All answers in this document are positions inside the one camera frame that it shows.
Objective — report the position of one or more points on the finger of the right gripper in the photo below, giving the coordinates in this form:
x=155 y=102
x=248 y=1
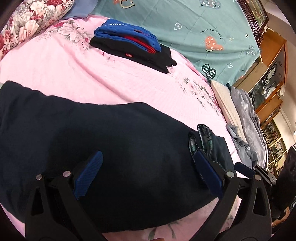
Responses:
x=244 y=170

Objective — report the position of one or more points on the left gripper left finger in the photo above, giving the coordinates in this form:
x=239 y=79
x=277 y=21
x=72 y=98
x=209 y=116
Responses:
x=53 y=212

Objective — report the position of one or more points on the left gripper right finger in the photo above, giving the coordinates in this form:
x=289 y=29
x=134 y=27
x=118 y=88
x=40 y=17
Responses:
x=253 y=221

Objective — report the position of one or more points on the dark navy pants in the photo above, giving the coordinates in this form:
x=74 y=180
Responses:
x=131 y=166

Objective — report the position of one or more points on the grey crumpled cloth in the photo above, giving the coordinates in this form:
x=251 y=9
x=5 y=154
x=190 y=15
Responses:
x=250 y=124

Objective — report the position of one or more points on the cream pillow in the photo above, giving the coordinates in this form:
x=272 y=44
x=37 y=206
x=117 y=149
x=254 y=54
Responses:
x=223 y=97

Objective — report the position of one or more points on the wooden display cabinet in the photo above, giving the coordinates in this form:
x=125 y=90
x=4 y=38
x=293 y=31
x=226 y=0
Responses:
x=264 y=80

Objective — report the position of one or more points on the black folded garment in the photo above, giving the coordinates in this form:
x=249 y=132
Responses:
x=159 y=61

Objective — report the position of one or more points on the teal patterned blanket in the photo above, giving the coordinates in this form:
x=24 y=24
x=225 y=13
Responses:
x=214 y=36

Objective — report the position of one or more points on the pink floral bed sheet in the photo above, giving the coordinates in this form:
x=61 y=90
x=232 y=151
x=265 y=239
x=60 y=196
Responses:
x=58 y=62

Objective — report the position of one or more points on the red folded garment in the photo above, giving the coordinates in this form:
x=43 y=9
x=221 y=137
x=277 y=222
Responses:
x=148 y=48

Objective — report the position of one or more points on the dark framed picture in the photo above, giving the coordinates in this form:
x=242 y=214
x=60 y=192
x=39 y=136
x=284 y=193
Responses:
x=256 y=16

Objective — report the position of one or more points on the blue folded garment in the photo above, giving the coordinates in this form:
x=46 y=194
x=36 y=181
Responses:
x=116 y=30

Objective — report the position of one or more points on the red floral pillow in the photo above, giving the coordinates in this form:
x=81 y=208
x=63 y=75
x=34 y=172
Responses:
x=30 y=18

